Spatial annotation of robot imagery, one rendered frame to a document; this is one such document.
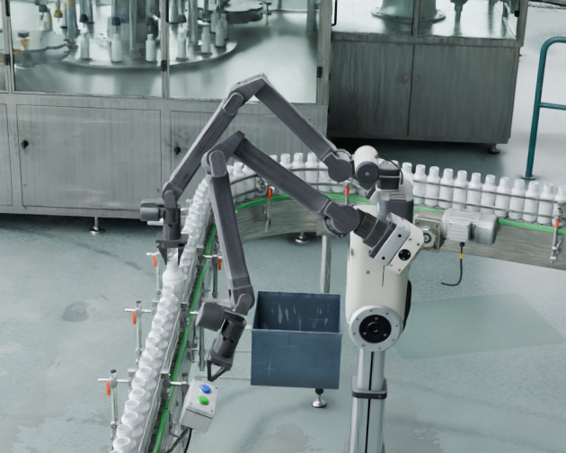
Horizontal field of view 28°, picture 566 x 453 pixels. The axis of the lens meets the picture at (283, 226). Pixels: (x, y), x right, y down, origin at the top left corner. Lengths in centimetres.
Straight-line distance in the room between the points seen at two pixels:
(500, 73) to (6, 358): 447
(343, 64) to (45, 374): 389
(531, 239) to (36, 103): 323
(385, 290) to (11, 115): 393
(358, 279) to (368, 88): 530
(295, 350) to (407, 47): 485
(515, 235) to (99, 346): 219
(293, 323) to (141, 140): 279
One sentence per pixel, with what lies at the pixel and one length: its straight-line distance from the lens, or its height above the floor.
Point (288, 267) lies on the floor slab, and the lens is 661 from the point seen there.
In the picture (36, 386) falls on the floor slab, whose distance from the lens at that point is 546.
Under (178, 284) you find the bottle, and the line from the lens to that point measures 368.
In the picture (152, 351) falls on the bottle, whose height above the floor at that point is 115.
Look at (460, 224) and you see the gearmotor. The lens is 465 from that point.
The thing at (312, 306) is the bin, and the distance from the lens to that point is 415.
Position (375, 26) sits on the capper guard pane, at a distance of 843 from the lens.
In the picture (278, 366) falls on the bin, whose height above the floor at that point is 81.
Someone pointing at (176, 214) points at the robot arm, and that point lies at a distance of 359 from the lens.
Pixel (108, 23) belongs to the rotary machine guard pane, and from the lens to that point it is 661.
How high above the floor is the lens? 274
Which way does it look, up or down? 22 degrees down
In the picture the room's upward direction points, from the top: 2 degrees clockwise
